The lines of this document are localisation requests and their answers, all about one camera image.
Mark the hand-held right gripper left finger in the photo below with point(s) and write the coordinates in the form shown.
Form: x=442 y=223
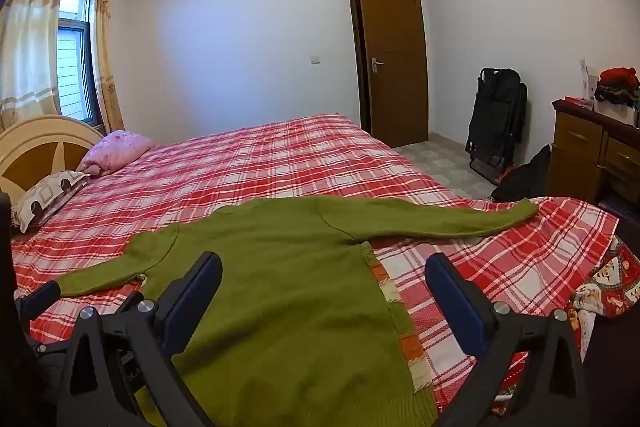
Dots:
x=192 y=304

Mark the window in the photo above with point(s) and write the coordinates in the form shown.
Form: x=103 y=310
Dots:
x=72 y=72

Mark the pile of clothes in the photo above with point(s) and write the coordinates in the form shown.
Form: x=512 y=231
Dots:
x=617 y=82

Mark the black folding chair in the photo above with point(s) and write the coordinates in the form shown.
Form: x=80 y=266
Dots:
x=495 y=117

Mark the white paper card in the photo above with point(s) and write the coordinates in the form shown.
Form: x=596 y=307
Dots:
x=586 y=79

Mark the brown wooden dresser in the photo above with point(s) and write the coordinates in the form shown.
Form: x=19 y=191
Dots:
x=575 y=157

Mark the wide cream floral curtain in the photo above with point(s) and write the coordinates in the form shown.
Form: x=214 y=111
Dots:
x=30 y=32

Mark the printed festive blanket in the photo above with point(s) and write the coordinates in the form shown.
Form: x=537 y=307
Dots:
x=615 y=277

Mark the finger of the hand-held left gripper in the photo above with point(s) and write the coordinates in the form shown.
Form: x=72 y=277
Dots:
x=39 y=299

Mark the cream wooden headboard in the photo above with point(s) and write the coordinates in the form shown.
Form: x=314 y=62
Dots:
x=30 y=157

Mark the narrow cream floral curtain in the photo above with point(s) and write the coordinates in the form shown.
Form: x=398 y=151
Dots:
x=105 y=57

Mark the green knitted sweater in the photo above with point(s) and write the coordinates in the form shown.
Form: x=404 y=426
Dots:
x=280 y=282

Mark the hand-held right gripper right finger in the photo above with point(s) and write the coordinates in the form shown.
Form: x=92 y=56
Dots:
x=457 y=307

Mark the red plaid bed sheet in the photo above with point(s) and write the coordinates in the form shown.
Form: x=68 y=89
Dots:
x=280 y=157

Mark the black bag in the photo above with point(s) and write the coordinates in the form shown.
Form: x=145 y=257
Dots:
x=525 y=182

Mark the brown wooden door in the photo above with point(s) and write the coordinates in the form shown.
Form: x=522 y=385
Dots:
x=395 y=57

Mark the white brown patterned pillow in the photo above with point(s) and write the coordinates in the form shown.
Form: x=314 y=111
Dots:
x=45 y=199

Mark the pink pillow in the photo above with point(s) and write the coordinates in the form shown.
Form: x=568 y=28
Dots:
x=117 y=149

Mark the red flat box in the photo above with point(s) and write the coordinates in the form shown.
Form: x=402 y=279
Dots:
x=577 y=103

